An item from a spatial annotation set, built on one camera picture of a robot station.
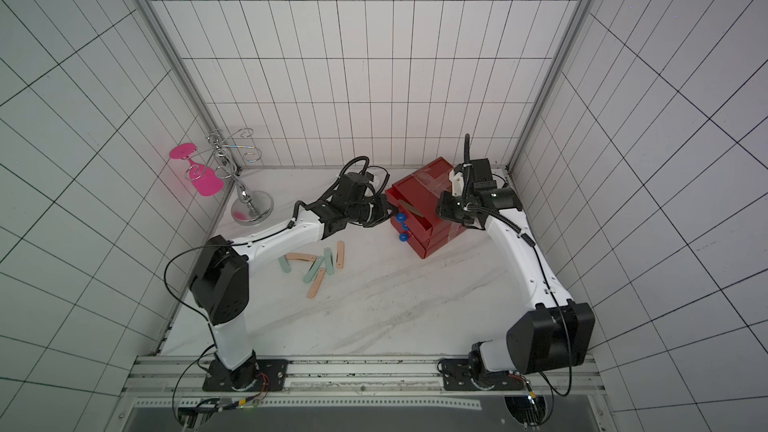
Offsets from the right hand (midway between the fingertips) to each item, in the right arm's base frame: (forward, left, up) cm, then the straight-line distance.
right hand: (442, 205), depth 81 cm
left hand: (-2, +12, -3) cm, 13 cm away
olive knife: (+1, +9, -2) cm, 9 cm away
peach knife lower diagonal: (-13, +36, -20) cm, 43 cm away
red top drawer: (-3, +7, -1) cm, 8 cm away
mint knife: (-8, +34, -20) cm, 41 cm away
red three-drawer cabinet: (+7, +5, 0) cm, 8 cm away
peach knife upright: (-6, +31, -20) cm, 37 cm away
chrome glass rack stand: (+11, +66, -19) cm, 69 cm away
